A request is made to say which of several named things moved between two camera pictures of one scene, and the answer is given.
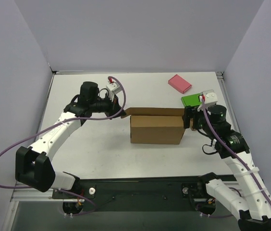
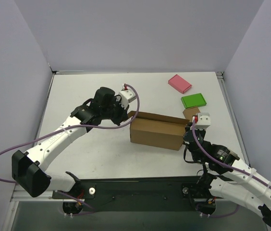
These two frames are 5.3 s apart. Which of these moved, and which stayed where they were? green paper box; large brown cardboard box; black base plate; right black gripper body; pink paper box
Moved: right black gripper body; large brown cardboard box
Stayed: black base plate; green paper box; pink paper box
